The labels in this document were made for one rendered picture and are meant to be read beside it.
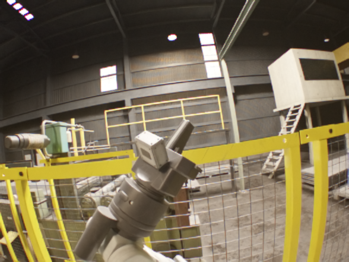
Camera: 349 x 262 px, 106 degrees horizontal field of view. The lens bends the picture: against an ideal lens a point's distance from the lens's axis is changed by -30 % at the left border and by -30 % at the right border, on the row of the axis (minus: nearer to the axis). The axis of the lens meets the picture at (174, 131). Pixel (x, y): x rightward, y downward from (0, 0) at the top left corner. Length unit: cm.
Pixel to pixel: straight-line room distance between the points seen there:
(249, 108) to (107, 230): 1237
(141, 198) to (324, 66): 981
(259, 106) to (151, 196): 1265
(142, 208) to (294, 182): 60
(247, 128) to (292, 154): 1160
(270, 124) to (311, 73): 544
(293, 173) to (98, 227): 66
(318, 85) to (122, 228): 909
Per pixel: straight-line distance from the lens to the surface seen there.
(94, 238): 31
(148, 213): 29
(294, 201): 80
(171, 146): 31
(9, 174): 95
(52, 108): 1348
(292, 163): 75
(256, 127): 1259
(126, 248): 32
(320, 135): 83
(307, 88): 865
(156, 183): 29
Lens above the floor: 189
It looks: 3 degrees up
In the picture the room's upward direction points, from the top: 8 degrees counter-clockwise
